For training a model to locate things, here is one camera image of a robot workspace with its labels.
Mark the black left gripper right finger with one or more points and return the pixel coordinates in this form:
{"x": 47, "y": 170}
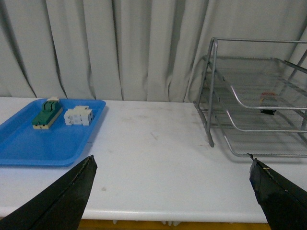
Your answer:
{"x": 283, "y": 203}

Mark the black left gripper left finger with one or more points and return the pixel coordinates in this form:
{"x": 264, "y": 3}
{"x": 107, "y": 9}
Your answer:
{"x": 60, "y": 206}

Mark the red emergency stop button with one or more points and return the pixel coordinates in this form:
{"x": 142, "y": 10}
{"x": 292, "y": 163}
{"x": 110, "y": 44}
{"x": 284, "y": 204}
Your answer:
{"x": 268, "y": 99}

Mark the blue plastic tray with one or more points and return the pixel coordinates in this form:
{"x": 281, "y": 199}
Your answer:
{"x": 60, "y": 145}

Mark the white circuit breaker block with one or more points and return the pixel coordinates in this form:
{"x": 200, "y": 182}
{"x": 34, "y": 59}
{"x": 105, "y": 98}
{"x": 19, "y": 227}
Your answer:
{"x": 79, "y": 115}

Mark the white curtain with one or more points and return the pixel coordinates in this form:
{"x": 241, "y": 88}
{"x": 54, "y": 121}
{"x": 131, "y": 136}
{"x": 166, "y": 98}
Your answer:
{"x": 138, "y": 50}

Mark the green knife switch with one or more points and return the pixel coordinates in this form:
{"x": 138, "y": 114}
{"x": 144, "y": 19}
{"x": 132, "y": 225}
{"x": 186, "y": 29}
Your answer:
{"x": 50, "y": 111}

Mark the grey wire mesh rack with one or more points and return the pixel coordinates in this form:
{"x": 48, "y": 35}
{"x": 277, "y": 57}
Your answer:
{"x": 236, "y": 72}

